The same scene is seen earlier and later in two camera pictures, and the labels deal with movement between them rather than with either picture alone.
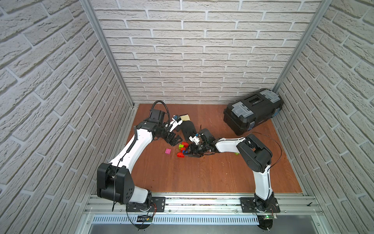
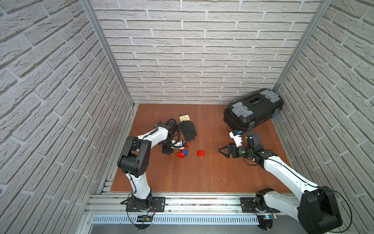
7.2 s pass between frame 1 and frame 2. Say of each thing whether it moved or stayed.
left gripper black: moved
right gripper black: moved
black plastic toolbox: stayed
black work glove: stayed
